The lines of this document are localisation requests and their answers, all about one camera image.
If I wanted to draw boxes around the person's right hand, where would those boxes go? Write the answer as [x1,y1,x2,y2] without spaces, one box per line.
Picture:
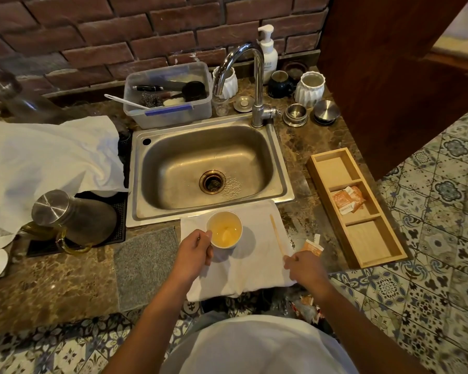
[283,251,332,295]

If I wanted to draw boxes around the person's left hand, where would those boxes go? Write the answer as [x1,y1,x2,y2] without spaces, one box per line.
[171,229,215,287]

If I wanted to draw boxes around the wooden stir stick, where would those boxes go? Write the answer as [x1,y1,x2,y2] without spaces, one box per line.
[269,214,287,259]

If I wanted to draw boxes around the person's left forearm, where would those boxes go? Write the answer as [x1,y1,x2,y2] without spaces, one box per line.
[101,274,200,374]

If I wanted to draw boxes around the person's right forearm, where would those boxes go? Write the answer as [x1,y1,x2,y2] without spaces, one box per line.
[309,279,430,374]

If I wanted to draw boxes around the torn orange sachet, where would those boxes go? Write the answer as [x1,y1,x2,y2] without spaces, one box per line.
[301,234,324,257]

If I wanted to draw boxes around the white folded towel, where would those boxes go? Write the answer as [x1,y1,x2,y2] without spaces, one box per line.
[179,199,297,303]

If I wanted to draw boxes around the bin bag with wrappers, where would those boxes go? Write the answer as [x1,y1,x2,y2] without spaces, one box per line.
[257,286,338,339]

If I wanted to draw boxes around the brass sink drain strainer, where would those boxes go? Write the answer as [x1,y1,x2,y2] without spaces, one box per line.
[199,170,227,195]

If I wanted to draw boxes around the grey cleaning pad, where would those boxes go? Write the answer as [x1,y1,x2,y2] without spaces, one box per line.
[113,226,181,313]

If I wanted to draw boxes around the stainless steel sink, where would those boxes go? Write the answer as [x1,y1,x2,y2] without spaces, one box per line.
[126,113,295,228]

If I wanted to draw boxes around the wooden compartment tray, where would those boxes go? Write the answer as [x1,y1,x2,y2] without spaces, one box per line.
[305,147,408,269]

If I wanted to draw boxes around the orange sachets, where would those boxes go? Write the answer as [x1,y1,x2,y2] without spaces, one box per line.
[331,185,366,216]

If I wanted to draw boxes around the black drip mat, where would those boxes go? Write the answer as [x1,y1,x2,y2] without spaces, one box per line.
[26,191,128,258]

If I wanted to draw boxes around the person's white shirt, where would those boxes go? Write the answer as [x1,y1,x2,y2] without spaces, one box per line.
[159,315,360,374]

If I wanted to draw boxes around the glass pitcher with metal lid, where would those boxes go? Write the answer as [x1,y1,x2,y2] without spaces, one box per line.
[20,189,118,255]

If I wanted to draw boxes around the small clear glass cup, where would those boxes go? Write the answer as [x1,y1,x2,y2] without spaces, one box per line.
[212,95,229,117]

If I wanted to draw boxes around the clear plastic container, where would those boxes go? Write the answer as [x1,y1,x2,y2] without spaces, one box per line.
[123,61,213,130]

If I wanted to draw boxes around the flat metal drain cover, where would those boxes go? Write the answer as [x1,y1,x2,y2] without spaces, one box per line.
[233,96,255,113]

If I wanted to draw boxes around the steel wool scrubber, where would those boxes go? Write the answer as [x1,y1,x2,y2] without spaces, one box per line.
[141,92,164,109]

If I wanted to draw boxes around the metal strainer cup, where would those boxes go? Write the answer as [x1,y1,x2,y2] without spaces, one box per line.
[282,104,309,128]

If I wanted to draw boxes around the black dish brush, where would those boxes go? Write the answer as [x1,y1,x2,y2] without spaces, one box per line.
[133,81,207,103]

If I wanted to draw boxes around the chrome faucet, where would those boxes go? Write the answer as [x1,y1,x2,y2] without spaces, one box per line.
[213,43,281,129]

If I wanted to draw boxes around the white ribbed ceramic cup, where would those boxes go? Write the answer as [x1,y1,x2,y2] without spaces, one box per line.
[212,65,239,100]
[294,71,326,109]

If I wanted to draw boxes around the round metal lid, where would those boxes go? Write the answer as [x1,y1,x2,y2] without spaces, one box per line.
[311,100,341,126]

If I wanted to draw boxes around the white plastic spoon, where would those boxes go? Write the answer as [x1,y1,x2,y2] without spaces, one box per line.
[104,93,151,110]

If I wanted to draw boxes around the dark ceramic teapot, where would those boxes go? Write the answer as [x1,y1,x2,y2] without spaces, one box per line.
[267,70,296,99]

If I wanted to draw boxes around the large white cloth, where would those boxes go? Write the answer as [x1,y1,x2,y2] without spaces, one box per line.
[0,115,128,240]

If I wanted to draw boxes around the white pump soap bottle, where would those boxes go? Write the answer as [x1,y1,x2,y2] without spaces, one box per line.
[256,24,278,85]

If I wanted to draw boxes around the brown wooden cabinet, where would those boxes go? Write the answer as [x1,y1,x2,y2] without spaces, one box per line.
[317,0,468,182]

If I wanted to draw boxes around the clear glass carafe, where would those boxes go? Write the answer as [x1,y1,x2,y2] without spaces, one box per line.
[0,63,69,126]

